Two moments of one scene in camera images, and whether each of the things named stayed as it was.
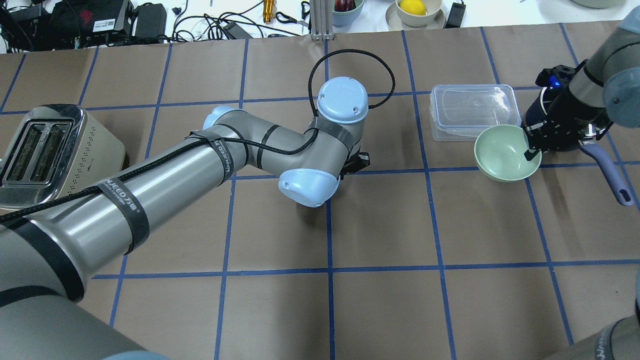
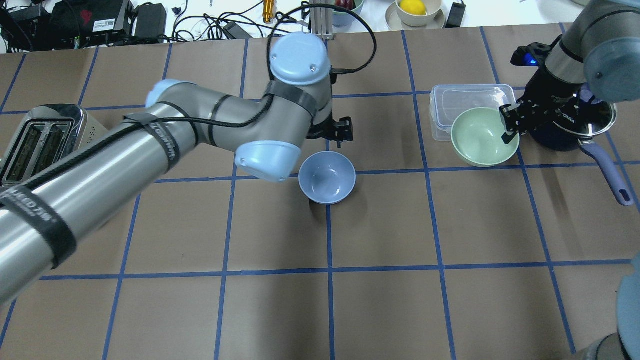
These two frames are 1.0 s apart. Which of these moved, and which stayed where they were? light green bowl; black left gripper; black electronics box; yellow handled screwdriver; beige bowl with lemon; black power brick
Moved: black left gripper; light green bowl
Stayed: yellow handled screwdriver; beige bowl with lemon; black electronics box; black power brick
